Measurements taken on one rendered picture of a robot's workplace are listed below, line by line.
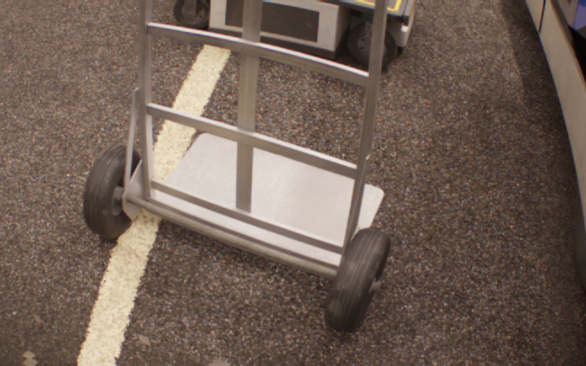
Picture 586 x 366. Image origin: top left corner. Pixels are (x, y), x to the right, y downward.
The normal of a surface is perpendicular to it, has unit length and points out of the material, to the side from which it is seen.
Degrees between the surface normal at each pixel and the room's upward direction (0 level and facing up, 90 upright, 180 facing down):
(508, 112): 0
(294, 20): 90
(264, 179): 0
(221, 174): 0
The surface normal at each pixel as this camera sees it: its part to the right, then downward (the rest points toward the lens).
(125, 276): 0.05, -0.72
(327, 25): -0.32, 0.65
